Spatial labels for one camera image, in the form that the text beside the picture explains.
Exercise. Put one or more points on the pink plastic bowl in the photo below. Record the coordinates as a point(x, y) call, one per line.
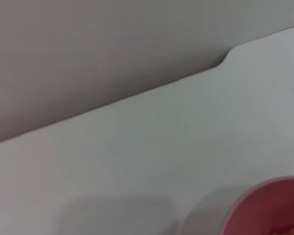
point(267, 205)

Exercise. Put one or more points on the orange ridged bread loaf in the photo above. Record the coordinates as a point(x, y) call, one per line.
point(291, 231)

